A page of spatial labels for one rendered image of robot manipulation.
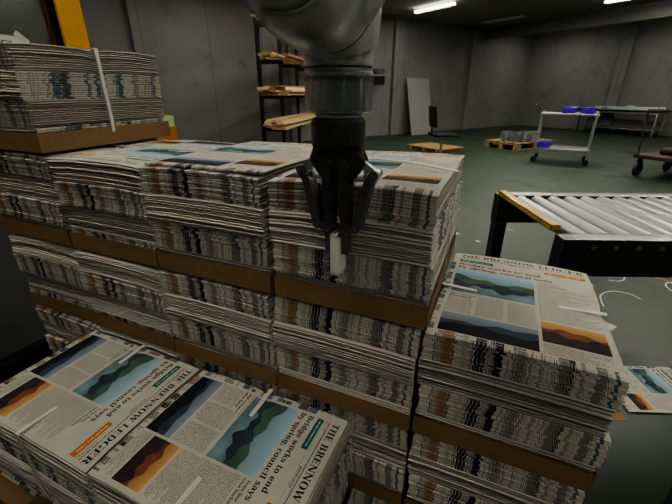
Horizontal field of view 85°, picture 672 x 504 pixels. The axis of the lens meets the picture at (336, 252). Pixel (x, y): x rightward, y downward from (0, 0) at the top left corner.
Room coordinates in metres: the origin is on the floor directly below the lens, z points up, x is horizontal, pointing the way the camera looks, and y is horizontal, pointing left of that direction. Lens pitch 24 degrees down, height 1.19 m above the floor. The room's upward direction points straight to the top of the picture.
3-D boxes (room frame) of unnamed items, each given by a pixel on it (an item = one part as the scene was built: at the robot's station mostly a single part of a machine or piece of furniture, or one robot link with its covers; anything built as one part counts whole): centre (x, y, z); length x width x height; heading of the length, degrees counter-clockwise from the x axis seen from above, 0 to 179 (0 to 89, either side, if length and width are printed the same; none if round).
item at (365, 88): (0.53, 0.00, 1.19); 0.09 x 0.09 x 0.06
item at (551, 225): (1.28, -0.68, 0.81); 0.43 x 0.03 x 0.02; 178
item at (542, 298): (0.79, 0.05, 0.42); 1.17 x 0.39 x 0.83; 66
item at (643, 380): (1.24, -1.38, 0.00); 0.37 x 0.28 x 0.01; 88
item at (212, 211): (0.84, 0.18, 0.95); 0.38 x 0.29 x 0.23; 157
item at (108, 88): (1.08, 0.72, 0.65); 0.39 x 0.30 x 1.29; 156
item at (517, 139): (9.03, -4.34, 0.19); 1.35 x 0.93 x 0.38; 122
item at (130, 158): (0.96, 0.45, 0.95); 0.38 x 0.29 x 0.23; 156
